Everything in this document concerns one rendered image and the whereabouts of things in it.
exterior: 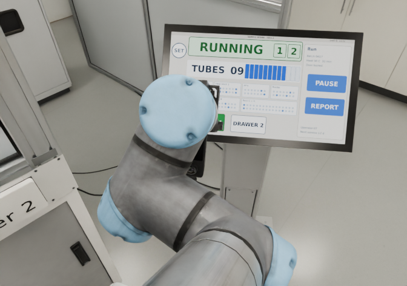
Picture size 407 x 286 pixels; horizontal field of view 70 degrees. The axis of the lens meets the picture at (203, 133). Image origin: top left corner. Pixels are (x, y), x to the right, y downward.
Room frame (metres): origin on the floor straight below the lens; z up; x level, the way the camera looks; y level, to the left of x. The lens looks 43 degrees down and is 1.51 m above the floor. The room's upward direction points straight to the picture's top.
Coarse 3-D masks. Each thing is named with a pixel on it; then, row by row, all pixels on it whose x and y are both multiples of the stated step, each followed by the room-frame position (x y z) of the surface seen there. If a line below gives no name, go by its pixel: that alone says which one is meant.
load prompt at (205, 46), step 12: (192, 36) 0.74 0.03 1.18; (192, 48) 0.72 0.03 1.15; (204, 48) 0.72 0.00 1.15; (216, 48) 0.72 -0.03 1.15; (228, 48) 0.71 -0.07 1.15; (240, 48) 0.71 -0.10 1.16; (252, 48) 0.71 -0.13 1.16; (264, 48) 0.71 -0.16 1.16; (276, 48) 0.70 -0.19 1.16; (288, 48) 0.70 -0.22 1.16; (300, 48) 0.70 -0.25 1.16; (276, 60) 0.68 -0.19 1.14; (288, 60) 0.68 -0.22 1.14; (300, 60) 0.68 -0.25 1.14
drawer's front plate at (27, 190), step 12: (12, 192) 0.42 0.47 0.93; (24, 192) 0.43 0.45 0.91; (36, 192) 0.45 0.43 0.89; (0, 204) 0.39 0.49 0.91; (12, 204) 0.41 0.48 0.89; (24, 204) 0.42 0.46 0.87; (36, 204) 0.44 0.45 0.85; (0, 216) 0.38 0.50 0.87; (12, 216) 0.40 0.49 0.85; (24, 216) 0.41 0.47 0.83; (0, 228) 0.37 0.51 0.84
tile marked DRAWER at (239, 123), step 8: (232, 120) 0.59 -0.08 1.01; (240, 120) 0.59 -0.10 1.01; (248, 120) 0.59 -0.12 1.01; (256, 120) 0.59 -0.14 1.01; (264, 120) 0.59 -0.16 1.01; (232, 128) 0.58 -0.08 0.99; (240, 128) 0.57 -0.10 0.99; (248, 128) 0.57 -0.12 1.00; (256, 128) 0.57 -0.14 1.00; (264, 128) 0.57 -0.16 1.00
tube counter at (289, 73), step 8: (232, 64) 0.69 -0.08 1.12; (240, 64) 0.68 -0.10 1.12; (248, 64) 0.68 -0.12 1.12; (256, 64) 0.68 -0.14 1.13; (264, 64) 0.68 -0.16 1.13; (272, 64) 0.68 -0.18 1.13; (232, 72) 0.67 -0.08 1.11; (240, 72) 0.67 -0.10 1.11; (248, 72) 0.67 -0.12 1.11; (256, 72) 0.67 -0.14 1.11; (264, 72) 0.67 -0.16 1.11; (272, 72) 0.67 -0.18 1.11; (280, 72) 0.66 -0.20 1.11; (288, 72) 0.66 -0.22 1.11; (296, 72) 0.66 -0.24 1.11; (264, 80) 0.65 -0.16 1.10; (272, 80) 0.65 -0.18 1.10; (280, 80) 0.65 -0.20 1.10; (288, 80) 0.65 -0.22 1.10; (296, 80) 0.65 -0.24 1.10
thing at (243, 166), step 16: (224, 144) 0.67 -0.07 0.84; (240, 144) 0.66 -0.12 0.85; (224, 160) 0.67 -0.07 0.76; (240, 160) 0.66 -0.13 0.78; (256, 160) 0.65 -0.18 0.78; (224, 176) 0.66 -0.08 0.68; (240, 176) 0.65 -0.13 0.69; (256, 176) 0.65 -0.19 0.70; (224, 192) 0.66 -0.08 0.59; (240, 192) 0.66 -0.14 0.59; (256, 192) 0.65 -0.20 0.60; (240, 208) 0.65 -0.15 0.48; (256, 208) 0.65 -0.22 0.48; (272, 224) 0.84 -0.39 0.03
